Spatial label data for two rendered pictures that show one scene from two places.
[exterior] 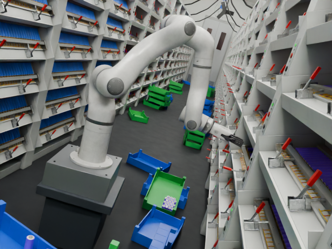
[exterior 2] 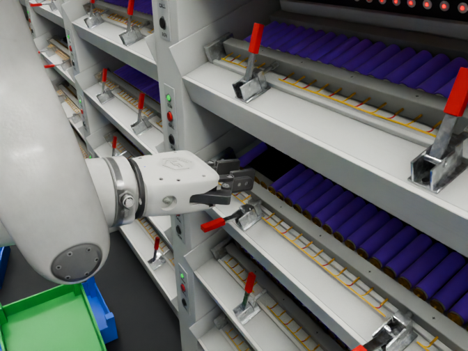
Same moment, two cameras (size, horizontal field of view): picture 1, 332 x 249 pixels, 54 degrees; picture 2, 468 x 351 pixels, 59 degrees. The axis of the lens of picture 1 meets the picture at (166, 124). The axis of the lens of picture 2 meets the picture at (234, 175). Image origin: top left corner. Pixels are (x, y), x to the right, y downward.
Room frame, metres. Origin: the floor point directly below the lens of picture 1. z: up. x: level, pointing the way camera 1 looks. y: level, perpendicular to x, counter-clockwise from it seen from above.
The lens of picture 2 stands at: (1.17, -0.04, 0.90)
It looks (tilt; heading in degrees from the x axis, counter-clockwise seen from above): 28 degrees down; 322
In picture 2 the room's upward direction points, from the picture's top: straight up
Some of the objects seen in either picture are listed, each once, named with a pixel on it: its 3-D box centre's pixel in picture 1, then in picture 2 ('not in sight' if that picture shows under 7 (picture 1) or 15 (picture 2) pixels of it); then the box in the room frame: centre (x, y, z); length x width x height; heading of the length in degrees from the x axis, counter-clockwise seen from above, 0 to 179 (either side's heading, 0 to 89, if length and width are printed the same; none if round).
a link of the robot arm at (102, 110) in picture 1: (103, 93); not in sight; (1.41, 0.30, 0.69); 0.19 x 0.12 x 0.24; 29
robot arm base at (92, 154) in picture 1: (95, 141); not in sight; (1.38, 0.28, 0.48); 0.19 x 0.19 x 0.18
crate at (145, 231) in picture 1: (159, 228); not in sight; (1.60, -0.13, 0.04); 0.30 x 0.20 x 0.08; 167
